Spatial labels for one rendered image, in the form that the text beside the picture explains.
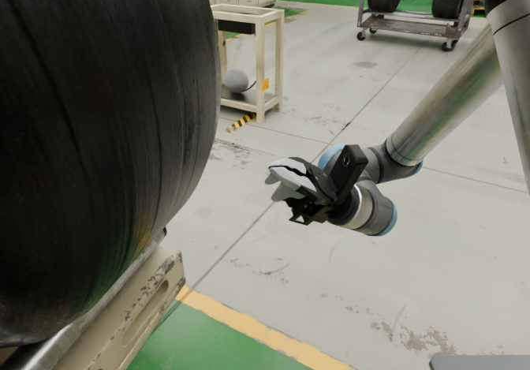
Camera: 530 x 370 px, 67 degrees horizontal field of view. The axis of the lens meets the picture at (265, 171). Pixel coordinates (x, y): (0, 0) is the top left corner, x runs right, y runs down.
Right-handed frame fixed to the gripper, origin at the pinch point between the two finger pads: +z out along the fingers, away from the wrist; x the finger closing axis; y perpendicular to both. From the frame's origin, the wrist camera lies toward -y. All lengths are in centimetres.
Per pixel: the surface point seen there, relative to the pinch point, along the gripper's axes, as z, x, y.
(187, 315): -60, 24, 100
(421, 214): -169, 48, 26
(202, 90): 23.2, -5.4, -8.7
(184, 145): 23.4, -9.5, -4.7
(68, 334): 21.9, -15.9, 23.0
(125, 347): 12.3, -16.2, 26.9
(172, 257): 5.6, -4.1, 21.8
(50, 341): 23.9, -16.7, 23.2
